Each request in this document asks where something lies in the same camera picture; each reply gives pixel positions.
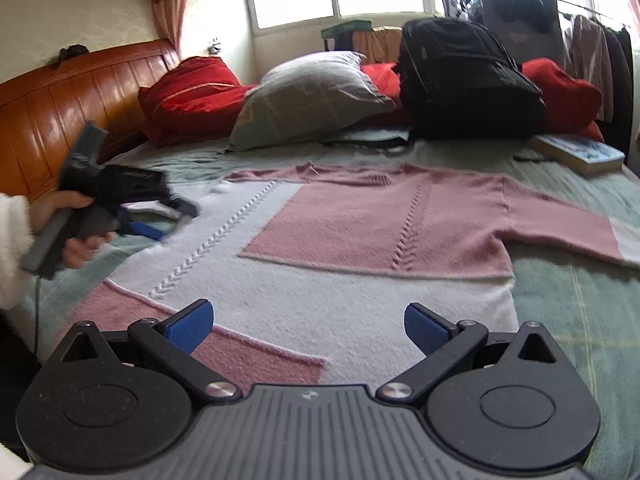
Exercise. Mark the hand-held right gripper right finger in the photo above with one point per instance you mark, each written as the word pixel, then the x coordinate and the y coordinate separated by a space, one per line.
pixel 425 327

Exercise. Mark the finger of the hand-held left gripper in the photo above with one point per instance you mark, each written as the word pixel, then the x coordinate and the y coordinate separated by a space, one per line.
pixel 182 205
pixel 142 227

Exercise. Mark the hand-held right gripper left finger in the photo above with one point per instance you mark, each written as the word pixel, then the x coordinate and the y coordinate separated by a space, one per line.
pixel 192 325

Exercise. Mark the pink and white sweater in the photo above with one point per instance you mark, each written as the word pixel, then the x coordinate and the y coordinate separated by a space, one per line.
pixel 350 220

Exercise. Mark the clothes rack with garments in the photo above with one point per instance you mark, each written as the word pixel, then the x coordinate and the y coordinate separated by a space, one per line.
pixel 590 50

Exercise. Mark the person's left hand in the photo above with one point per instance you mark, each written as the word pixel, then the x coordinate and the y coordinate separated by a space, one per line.
pixel 60 201

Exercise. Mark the wooden headboard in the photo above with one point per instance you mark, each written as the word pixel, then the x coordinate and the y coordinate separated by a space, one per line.
pixel 60 110

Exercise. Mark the red pillow at headboard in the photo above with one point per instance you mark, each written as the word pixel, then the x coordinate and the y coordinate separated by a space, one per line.
pixel 195 95

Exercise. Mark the small black item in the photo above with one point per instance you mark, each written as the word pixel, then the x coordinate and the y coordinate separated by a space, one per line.
pixel 74 53

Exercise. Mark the green plaid bed blanket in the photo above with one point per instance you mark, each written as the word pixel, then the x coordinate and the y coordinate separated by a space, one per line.
pixel 575 310

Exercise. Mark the grey green pillow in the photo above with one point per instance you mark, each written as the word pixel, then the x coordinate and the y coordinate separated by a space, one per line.
pixel 310 100

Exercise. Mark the orange patterned curtain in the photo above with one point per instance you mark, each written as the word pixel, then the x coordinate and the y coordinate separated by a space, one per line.
pixel 170 0

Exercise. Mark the blue cover book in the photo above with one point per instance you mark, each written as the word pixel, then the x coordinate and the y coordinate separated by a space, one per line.
pixel 580 152

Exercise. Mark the green stool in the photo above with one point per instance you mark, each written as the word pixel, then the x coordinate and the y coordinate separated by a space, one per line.
pixel 347 30

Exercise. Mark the black backpack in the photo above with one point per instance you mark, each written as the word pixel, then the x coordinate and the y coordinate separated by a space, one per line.
pixel 465 80

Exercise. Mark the red cloth bundle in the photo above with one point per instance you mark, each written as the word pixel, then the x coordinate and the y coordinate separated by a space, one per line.
pixel 565 95

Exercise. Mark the black jacket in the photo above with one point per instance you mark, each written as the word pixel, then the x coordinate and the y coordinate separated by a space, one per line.
pixel 525 0

